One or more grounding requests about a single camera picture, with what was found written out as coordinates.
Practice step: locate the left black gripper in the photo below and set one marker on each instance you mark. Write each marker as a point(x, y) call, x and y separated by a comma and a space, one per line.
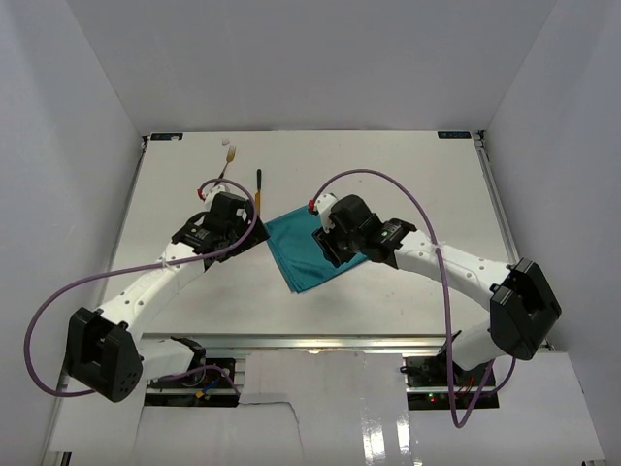
point(253, 232)

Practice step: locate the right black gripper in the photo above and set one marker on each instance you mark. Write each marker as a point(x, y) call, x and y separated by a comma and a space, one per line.
point(328, 248)

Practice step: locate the teal cloth napkin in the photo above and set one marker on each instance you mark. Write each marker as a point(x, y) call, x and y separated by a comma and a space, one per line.
point(299, 258)

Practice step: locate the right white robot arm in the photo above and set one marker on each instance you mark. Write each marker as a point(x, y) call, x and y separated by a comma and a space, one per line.
point(521, 305)

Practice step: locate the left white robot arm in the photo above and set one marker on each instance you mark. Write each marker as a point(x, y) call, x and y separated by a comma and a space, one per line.
point(105, 350)

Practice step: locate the left blue table label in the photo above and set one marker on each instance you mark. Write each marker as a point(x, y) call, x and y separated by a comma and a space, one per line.
point(159, 136)

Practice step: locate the blue table label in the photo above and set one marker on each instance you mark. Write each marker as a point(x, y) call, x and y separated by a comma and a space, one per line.
point(449, 134)
point(159, 136)

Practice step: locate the right blue table label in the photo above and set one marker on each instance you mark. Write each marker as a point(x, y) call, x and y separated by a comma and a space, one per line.
point(449, 134)

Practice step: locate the white cardboard front cover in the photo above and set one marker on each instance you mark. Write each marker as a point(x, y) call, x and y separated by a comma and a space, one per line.
point(340, 408)

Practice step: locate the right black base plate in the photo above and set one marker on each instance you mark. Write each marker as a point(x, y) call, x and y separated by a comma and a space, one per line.
point(426, 370)

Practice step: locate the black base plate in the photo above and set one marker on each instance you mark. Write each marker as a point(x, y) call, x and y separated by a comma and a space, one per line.
point(426, 370)
point(218, 373)

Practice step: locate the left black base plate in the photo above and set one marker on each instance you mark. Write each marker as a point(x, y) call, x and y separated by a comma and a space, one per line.
point(218, 373)

